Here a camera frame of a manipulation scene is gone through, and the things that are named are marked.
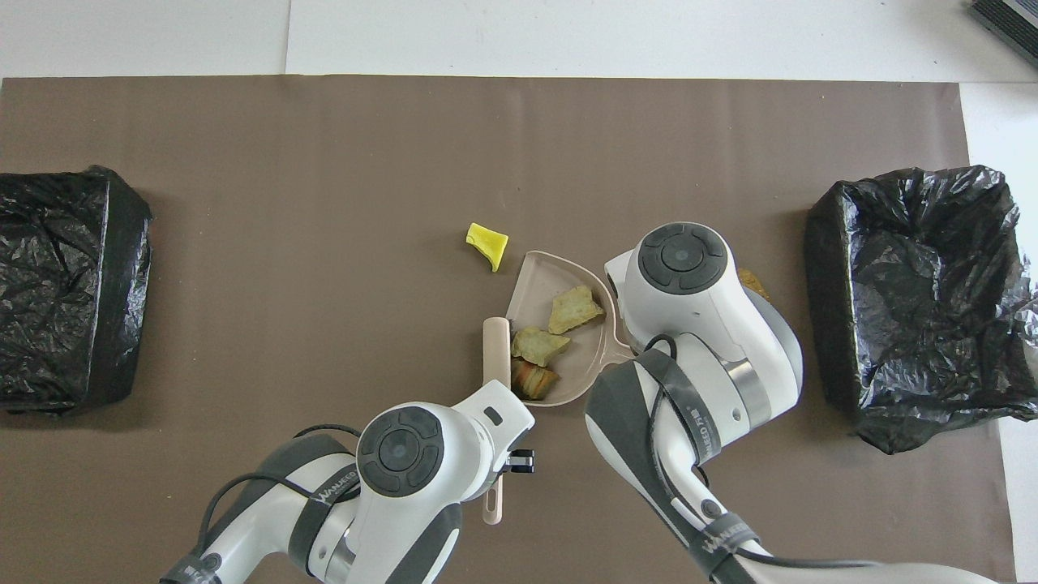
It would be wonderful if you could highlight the flat bin with black bag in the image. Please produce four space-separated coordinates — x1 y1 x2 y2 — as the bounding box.
0 165 154 414

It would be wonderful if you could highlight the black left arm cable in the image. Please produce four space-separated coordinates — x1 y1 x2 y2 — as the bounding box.
199 424 367 560

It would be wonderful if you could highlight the dark grey ribbed device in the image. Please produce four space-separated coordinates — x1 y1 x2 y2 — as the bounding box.
967 0 1038 70

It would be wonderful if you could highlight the open bin with black bag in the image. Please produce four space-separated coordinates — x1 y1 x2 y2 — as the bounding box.
804 165 1038 455

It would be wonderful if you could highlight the pink plastic dustpan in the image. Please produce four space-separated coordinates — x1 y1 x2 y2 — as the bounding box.
504 250 639 408

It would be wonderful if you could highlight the large beige foam chunk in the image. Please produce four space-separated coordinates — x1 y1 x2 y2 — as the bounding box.
547 284 607 336

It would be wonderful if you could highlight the striped orange bread piece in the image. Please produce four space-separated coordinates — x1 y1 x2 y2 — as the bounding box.
511 360 560 400

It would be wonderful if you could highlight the brown paper table mat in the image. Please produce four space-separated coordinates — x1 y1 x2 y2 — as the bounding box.
0 75 1019 584

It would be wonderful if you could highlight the beige hand brush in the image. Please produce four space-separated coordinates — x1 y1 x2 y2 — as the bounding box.
482 316 512 525

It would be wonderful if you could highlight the yellow green sponge piece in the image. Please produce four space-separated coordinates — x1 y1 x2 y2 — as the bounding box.
465 222 510 273

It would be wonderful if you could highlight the small beige foam chunk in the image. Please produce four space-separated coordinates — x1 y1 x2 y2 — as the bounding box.
511 326 573 367

